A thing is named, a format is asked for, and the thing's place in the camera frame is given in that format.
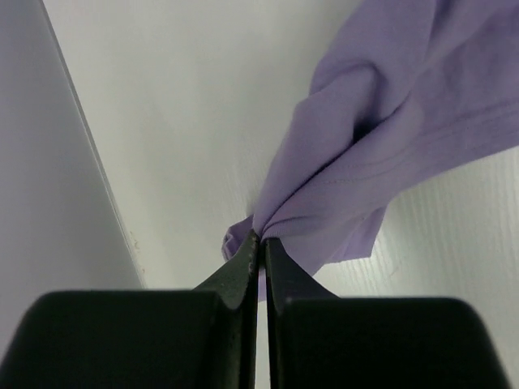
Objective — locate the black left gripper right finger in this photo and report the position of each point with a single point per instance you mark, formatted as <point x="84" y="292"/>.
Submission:
<point x="319" y="340"/>

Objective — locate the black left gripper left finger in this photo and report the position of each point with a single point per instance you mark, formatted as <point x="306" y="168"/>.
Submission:
<point x="199" y="338"/>

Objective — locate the purple t-shirt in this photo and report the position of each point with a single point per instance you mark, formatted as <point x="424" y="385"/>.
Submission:
<point x="406" y="91"/>

